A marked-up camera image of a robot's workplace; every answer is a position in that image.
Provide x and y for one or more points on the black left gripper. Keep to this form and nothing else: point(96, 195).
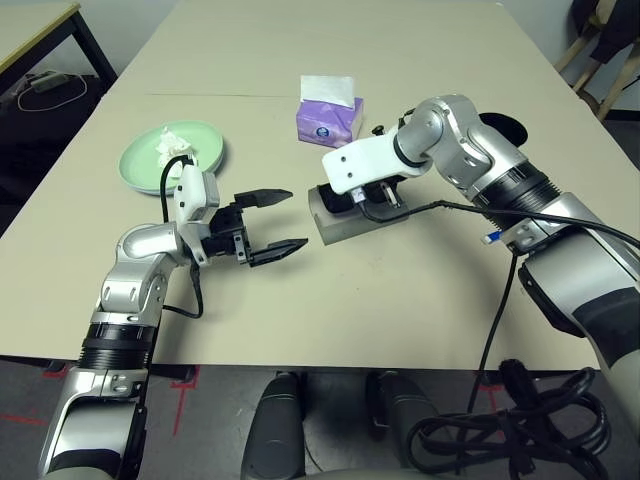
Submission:
point(225, 232)

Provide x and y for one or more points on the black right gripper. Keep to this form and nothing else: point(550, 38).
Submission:
point(377, 190)

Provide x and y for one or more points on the grey glasses case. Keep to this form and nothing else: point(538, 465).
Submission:
point(345, 230)

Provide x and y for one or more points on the white marker with blue cap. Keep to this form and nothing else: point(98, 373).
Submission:
point(491, 239)

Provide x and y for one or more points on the white tissue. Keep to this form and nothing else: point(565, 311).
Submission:
point(170, 147)

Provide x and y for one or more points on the green plastic plate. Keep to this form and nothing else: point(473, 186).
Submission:
point(145, 160)

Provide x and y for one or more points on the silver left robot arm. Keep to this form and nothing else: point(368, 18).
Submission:
point(135, 250)

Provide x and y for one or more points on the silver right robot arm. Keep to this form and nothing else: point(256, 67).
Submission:
point(450, 130)

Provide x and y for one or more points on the purple tissue box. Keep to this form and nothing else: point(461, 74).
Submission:
point(325, 125)

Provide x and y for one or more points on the black plastic cup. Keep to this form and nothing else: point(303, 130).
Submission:
point(510, 130)

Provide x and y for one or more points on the black table leg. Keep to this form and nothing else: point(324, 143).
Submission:
point(172, 372)
point(30, 364)

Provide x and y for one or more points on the grey robot left leg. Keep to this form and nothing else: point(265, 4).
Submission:
point(272, 430)

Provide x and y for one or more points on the grey robot leg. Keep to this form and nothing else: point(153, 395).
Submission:
point(395, 410)
point(272, 430)

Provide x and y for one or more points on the grey robot right leg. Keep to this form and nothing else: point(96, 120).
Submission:
point(395, 410)

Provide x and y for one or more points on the grey power adapter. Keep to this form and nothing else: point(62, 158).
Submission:
point(44, 81)

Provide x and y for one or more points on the wooden stool with black jacket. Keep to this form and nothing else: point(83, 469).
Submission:
point(612, 42)

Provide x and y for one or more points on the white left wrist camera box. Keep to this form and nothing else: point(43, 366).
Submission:
point(192, 192)

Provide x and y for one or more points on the beige side table black frame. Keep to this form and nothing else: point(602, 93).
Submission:
point(30, 30)

